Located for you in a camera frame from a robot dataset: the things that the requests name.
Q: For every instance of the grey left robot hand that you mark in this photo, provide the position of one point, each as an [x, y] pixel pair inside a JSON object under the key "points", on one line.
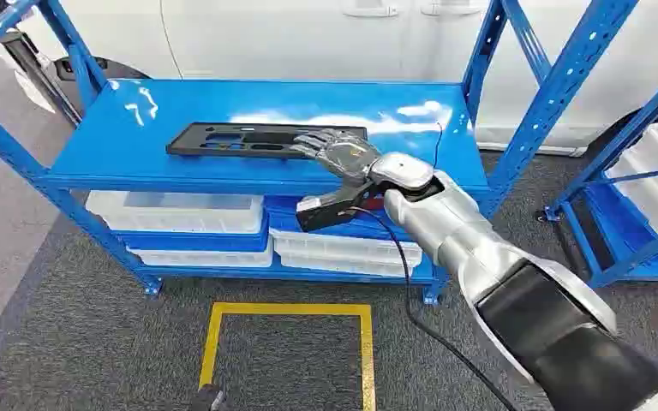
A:
{"points": [[208, 398]]}

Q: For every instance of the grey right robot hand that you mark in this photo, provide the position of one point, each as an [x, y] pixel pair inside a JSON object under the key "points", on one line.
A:
{"points": [[343, 154]]}

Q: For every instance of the black plastic panel with cutouts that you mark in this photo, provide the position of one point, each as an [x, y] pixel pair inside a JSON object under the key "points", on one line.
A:
{"points": [[193, 131]]}

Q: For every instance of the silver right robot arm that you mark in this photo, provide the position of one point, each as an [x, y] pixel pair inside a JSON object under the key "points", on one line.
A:
{"points": [[476, 244]]}

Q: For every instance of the yellow floor tape square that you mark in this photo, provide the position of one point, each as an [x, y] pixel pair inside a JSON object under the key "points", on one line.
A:
{"points": [[214, 334]]}

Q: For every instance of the white car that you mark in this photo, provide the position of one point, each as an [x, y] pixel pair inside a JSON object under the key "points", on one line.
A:
{"points": [[278, 39]]}

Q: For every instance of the large white plastic bin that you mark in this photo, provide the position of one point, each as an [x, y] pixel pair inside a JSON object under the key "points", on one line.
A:
{"points": [[176, 213]]}

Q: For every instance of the blue metal shelf rack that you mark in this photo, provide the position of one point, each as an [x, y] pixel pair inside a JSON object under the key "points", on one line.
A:
{"points": [[136, 147], [607, 255]]}

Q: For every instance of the black car tyre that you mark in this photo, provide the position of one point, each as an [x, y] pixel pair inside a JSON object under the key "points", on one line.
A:
{"points": [[607, 136]]}

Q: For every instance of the white plastic crate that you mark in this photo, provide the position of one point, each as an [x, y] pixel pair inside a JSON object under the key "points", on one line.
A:
{"points": [[655, 187]]}

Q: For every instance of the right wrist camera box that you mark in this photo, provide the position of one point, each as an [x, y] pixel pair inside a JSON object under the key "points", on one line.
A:
{"points": [[329, 211]]}

